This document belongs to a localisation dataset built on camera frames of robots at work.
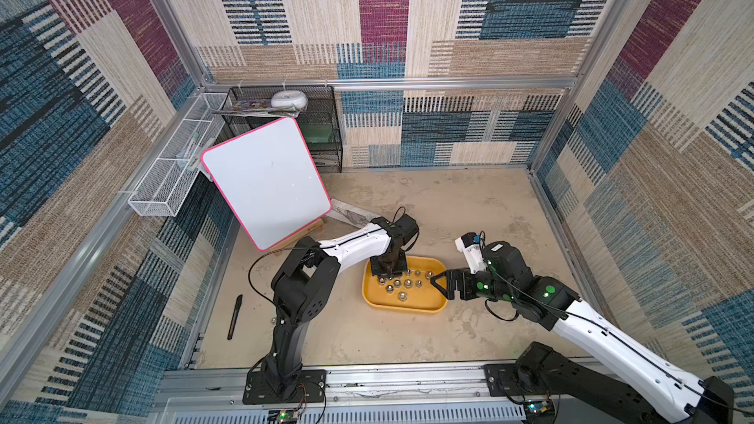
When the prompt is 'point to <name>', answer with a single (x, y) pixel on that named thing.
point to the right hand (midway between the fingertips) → (442, 276)
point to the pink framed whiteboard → (270, 182)
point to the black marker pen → (235, 316)
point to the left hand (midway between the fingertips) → (396, 273)
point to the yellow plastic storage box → (410, 291)
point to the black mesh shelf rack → (249, 109)
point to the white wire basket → (162, 190)
